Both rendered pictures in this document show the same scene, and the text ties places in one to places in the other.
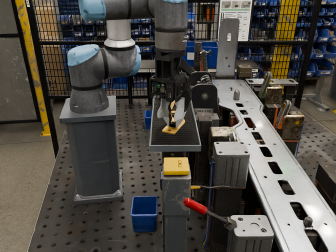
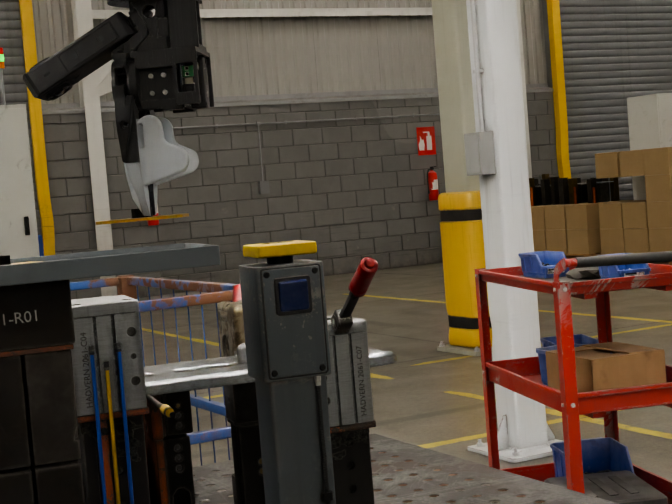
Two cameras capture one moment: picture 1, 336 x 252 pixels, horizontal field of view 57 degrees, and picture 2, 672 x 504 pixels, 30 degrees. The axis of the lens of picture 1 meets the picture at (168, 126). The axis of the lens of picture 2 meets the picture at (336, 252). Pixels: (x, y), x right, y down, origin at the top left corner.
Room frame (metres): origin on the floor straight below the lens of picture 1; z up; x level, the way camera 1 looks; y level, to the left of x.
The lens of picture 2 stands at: (0.96, 1.17, 1.21)
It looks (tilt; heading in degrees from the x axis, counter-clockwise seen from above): 3 degrees down; 252
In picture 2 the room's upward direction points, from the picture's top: 5 degrees counter-clockwise
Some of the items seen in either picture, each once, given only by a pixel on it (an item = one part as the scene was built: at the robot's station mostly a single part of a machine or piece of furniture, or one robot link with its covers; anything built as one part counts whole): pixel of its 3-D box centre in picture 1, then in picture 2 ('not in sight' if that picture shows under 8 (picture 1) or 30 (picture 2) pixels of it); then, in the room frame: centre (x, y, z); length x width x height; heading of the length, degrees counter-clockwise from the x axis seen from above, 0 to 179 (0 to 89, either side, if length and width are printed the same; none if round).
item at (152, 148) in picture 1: (173, 119); (8, 271); (0.89, -0.02, 1.16); 0.37 x 0.14 x 0.02; 1
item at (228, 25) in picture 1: (227, 48); not in sight; (1.85, -0.35, 1.17); 0.12 x 0.01 x 0.34; 91
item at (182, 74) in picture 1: (169, 74); (157, 52); (0.73, 0.00, 1.35); 0.09 x 0.08 x 0.12; 156
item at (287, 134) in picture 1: (285, 148); not in sight; (1.18, -0.52, 0.87); 0.12 x 0.09 x 0.35; 91
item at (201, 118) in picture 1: (202, 163); not in sight; (1.02, -0.14, 0.90); 0.05 x 0.05 x 0.40; 1
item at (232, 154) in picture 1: (225, 201); (112, 488); (0.79, -0.19, 0.90); 0.13 x 0.10 x 0.41; 91
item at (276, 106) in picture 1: (269, 132); not in sight; (1.39, -0.52, 0.84); 0.11 x 0.08 x 0.29; 91
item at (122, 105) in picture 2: not in sight; (130, 116); (0.77, 0.01, 1.29); 0.05 x 0.02 x 0.09; 66
